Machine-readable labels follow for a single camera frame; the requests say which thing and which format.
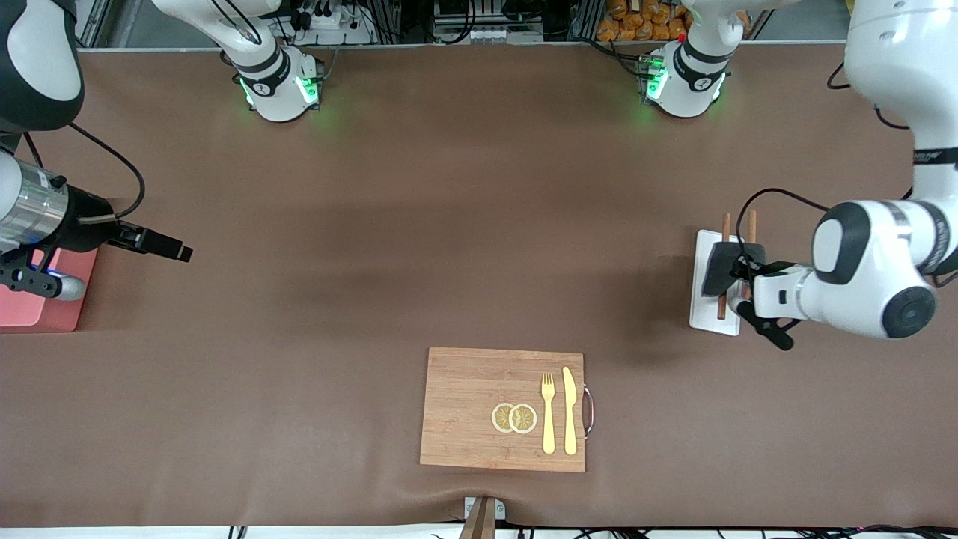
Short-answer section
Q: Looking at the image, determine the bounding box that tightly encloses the dark grey cloth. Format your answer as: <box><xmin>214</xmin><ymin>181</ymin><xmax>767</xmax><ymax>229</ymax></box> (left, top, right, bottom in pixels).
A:
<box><xmin>701</xmin><ymin>241</ymin><xmax>768</xmax><ymax>298</ymax></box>

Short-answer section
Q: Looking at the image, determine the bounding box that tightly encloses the white rack base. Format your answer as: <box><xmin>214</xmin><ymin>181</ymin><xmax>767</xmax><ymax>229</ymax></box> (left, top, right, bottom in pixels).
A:
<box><xmin>689</xmin><ymin>229</ymin><xmax>744</xmax><ymax>336</ymax></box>

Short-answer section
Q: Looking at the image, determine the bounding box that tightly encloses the pink plastic bin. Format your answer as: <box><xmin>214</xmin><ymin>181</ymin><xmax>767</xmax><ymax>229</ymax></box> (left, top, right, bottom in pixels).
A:
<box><xmin>0</xmin><ymin>247</ymin><xmax>100</xmax><ymax>332</ymax></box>

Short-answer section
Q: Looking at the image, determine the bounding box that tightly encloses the yellow knife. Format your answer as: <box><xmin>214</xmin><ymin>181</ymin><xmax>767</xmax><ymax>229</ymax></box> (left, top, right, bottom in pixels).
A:
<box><xmin>562</xmin><ymin>366</ymin><xmax>579</xmax><ymax>456</ymax></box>

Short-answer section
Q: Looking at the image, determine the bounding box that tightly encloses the large table cover mat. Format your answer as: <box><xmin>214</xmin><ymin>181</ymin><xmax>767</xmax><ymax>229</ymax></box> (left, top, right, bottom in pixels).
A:
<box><xmin>0</xmin><ymin>41</ymin><xmax>958</xmax><ymax>529</ymax></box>

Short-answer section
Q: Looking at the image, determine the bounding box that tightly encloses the yellow fork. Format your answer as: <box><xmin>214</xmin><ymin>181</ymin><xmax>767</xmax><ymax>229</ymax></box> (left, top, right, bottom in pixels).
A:
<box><xmin>540</xmin><ymin>372</ymin><xmax>557</xmax><ymax>455</ymax></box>

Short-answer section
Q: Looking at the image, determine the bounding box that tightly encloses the orange packets pile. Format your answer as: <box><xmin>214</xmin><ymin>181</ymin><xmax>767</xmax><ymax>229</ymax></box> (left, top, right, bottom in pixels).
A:
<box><xmin>597</xmin><ymin>0</ymin><xmax>751</xmax><ymax>43</ymax></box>

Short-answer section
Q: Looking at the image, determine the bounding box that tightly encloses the white power strip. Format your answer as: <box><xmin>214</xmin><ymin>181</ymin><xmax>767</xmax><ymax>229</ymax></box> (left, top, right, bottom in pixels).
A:
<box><xmin>288</xmin><ymin>6</ymin><xmax>375</xmax><ymax>46</ymax></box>

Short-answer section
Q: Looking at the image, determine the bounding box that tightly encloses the wooden cutting board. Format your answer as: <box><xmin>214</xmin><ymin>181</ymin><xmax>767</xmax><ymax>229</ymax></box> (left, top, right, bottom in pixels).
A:
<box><xmin>419</xmin><ymin>347</ymin><xmax>596</xmax><ymax>474</ymax></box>

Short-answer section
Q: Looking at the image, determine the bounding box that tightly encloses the aluminium frame post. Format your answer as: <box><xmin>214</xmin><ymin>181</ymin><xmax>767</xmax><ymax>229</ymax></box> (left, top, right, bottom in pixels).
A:
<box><xmin>75</xmin><ymin>0</ymin><xmax>113</xmax><ymax>49</ymax></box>

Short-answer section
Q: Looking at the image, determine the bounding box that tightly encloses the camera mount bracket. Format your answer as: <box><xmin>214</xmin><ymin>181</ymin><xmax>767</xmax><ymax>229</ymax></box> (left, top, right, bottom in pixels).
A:
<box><xmin>459</xmin><ymin>496</ymin><xmax>507</xmax><ymax>539</ymax></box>

